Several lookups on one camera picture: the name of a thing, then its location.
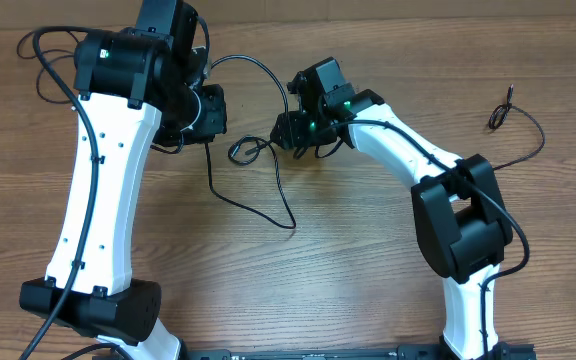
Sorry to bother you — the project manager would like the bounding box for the thick black usb-c cable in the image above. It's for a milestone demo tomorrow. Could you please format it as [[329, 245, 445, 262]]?
[[203, 53, 298, 231]]

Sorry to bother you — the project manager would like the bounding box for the thin black usb cable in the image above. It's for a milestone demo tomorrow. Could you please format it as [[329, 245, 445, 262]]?
[[487, 83, 547, 172]]

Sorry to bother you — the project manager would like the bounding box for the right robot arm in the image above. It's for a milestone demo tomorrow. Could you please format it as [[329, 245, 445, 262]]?
[[271, 57, 536, 359]]

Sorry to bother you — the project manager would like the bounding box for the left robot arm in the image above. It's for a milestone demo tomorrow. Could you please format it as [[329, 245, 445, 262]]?
[[19, 0, 227, 359]]

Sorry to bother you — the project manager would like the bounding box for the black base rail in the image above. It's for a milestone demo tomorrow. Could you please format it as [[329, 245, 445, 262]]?
[[180, 342, 538, 360]]

